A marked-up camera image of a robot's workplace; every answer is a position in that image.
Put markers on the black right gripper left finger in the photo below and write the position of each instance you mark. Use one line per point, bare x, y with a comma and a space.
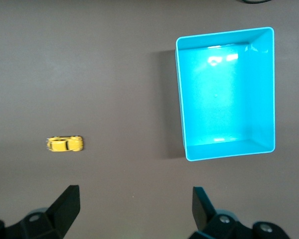
62, 211

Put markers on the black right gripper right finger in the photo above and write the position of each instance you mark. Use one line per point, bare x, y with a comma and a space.
204, 214

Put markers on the yellow beetle toy car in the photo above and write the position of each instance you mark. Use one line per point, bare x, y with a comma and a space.
64, 144

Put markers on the teal plastic storage bin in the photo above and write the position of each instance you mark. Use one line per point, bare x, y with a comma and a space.
226, 94

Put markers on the brown table cover mat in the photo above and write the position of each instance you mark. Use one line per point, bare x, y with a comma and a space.
114, 74

